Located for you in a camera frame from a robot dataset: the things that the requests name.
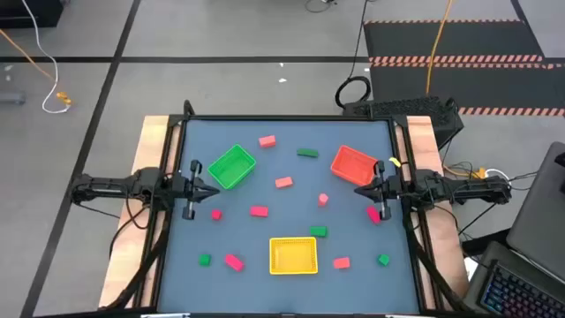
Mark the gray closed laptop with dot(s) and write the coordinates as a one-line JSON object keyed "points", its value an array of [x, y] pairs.
{"points": [[540, 212]]}

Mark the orange plastic basket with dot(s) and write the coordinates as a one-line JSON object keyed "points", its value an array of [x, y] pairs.
{"points": [[353, 165]]}

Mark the black floor box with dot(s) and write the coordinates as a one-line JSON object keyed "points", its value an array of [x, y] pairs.
{"points": [[26, 11]]}

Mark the small red cube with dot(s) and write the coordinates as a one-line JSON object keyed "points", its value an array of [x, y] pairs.
{"points": [[216, 214]]}

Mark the gray floor foot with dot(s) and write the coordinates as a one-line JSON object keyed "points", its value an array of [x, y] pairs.
{"points": [[11, 98]]}

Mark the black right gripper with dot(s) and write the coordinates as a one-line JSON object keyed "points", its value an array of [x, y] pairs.
{"points": [[390, 190]]}

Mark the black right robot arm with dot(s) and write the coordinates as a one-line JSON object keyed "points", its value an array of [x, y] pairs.
{"points": [[468, 187]]}

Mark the red rectangular block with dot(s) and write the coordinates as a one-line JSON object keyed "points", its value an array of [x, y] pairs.
{"points": [[259, 211], [234, 262], [373, 214]]}

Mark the green rectangular block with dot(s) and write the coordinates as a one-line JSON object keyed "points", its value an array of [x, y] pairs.
{"points": [[318, 231]]}

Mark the long green block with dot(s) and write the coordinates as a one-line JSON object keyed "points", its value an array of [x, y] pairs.
{"points": [[307, 153]]}

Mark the orange power plug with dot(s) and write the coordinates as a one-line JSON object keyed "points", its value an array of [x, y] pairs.
{"points": [[481, 171]]}

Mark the orange cylinder block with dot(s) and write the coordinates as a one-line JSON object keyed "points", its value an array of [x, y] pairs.
{"points": [[323, 199]]}

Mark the green plastic basket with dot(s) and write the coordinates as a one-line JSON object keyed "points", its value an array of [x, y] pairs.
{"points": [[231, 167]]}

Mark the small green cube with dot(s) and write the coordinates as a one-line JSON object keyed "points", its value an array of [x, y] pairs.
{"points": [[204, 259], [383, 259]]}

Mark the laptop with backlit keyboard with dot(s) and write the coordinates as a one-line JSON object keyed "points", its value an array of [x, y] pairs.
{"points": [[512, 293]]}

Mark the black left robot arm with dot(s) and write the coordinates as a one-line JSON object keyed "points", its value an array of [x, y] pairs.
{"points": [[106, 187]]}

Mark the black hazard-striped floor mat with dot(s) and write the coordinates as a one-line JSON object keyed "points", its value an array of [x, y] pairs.
{"points": [[450, 40]]}

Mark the yellow plastic basket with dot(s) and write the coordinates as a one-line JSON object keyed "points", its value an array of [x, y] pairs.
{"points": [[293, 256]]}

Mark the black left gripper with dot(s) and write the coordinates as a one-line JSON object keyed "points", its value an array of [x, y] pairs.
{"points": [[183, 189]]}

